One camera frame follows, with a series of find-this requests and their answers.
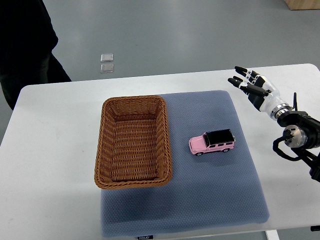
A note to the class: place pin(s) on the pink toy car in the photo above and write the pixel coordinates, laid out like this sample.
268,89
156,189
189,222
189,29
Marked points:
212,141

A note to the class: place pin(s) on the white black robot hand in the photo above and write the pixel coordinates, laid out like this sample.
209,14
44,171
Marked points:
262,94

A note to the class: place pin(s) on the white table leg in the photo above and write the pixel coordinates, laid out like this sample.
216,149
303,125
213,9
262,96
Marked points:
272,235

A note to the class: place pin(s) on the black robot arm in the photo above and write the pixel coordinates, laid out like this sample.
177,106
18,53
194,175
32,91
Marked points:
301,133

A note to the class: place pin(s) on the blue-grey padded mat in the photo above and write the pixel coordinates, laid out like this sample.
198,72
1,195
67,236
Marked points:
213,190

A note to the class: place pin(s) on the wooden box corner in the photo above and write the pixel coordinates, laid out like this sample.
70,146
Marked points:
296,5

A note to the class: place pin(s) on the person in dark clothes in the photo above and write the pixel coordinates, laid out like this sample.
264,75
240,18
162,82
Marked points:
27,38

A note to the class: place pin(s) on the upper metal floor plate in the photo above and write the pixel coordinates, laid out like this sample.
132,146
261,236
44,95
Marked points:
107,57

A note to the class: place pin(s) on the brown wicker basket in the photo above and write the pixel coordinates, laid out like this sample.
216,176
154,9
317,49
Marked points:
133,149

